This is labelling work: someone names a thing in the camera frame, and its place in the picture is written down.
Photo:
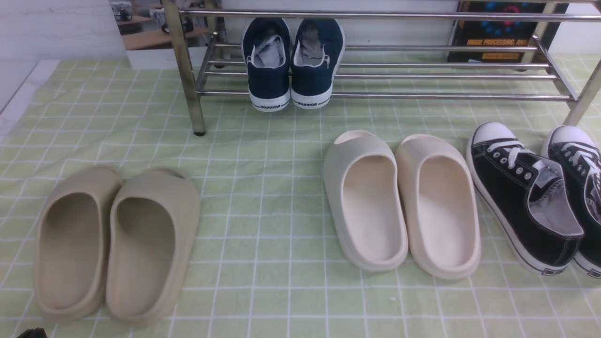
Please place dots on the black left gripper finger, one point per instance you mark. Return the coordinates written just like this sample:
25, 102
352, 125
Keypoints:
33, 333

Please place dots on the black canvas sneaker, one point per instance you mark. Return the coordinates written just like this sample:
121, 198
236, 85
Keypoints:
579, 157
528, 195

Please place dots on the metal shoe rack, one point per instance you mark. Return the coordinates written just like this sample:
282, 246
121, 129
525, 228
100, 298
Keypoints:
537, 63

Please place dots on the left tan slide slipper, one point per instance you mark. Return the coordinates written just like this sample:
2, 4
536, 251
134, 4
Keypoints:
72, 244

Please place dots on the tan slide slipper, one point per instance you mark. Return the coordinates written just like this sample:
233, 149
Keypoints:
72, 244
154, 221

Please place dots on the right tan slide slipper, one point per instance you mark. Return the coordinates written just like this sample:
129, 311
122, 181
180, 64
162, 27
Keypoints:
154, 221

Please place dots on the green checkered cloth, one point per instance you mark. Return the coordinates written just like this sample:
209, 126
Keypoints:
266, 261

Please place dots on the left cream slide slipper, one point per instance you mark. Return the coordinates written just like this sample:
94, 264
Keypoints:
360, 176

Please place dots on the cream slide slipper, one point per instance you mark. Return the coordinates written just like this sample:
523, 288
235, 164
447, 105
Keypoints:
440, 207
360, 176

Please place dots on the left navy blue sneaker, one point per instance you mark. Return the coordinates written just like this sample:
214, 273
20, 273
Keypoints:
265, 46

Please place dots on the navy blue sneaker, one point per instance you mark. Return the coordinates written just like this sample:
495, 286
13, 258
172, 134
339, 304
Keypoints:
265, 46
317, 54

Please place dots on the right navy blue sneaker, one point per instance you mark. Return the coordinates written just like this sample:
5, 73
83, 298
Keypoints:
317, 54

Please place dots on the right cream slide slipper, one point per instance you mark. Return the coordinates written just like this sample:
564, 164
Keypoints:
440, 207

